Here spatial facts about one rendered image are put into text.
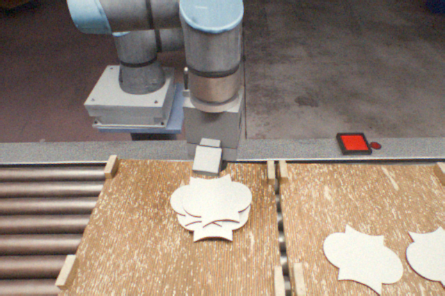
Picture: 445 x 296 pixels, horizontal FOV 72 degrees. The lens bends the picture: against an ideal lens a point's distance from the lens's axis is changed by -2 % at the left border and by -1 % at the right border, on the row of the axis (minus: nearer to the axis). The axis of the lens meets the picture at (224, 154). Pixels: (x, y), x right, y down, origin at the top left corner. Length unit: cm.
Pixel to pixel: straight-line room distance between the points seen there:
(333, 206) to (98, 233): 51
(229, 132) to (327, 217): 34
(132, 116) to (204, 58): 62
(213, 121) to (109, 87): 65
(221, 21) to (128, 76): 65
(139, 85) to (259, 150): 42
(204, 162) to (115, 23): 24
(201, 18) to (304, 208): 48
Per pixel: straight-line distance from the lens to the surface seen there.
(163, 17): 48
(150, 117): 98
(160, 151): 86
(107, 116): 103
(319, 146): 90
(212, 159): 48
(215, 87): 43
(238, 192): 67
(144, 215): 71
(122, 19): 48
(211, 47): 40
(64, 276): 66
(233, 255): 64
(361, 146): 92
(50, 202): 83
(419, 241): 76
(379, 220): 76
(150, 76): 100
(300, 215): 71
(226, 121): 46
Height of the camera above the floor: 151
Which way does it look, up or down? 45 degrees down
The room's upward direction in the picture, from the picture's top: straight up
